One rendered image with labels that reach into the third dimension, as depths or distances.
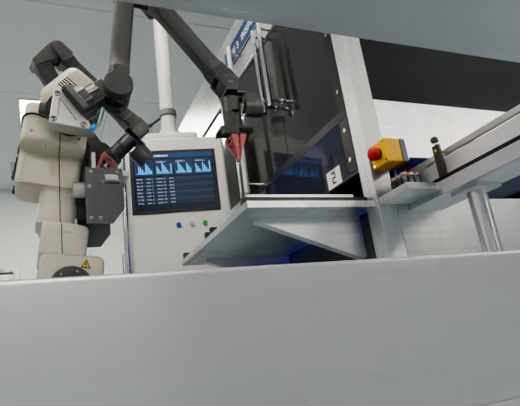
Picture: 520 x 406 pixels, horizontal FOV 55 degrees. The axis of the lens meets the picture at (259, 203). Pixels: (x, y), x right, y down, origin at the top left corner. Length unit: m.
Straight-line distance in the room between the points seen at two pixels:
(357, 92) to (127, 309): 1.36
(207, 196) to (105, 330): 2.04
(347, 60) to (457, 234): 0.64
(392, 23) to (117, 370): 0.49
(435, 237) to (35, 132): 1.16
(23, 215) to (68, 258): 5.64
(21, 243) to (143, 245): 4.72
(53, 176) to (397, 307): 1.20
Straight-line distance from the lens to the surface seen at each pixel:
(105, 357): 0.32
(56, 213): 1.46
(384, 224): 1.46
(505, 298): 0.48
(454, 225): 1.63
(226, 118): 1.48
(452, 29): 0.70
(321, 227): 1.47
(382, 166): 1.47
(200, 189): 2.35
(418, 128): 1.69
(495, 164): 1.32
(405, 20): 0.65
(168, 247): 2.27
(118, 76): 1.43
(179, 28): 1.62
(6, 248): 6.90
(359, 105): 1.59
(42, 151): 1.50
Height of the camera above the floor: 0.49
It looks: 17 degrees up
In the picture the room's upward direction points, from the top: 8 degrees counter-clockwise
